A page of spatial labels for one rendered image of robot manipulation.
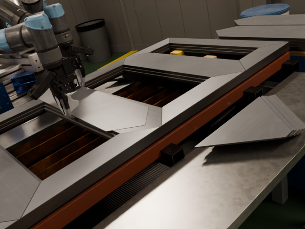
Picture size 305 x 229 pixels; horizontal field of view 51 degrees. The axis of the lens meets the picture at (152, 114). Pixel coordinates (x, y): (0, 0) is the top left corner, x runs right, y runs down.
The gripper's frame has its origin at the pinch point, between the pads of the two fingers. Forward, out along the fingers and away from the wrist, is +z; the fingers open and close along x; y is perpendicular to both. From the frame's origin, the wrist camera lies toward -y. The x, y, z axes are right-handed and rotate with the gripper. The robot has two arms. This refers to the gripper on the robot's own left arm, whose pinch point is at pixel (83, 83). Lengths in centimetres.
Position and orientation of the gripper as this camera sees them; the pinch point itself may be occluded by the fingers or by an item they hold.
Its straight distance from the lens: 148.1
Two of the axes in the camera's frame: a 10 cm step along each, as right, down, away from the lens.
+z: 2.2, 8.7, 4.4
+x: 6.6, 2.0, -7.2
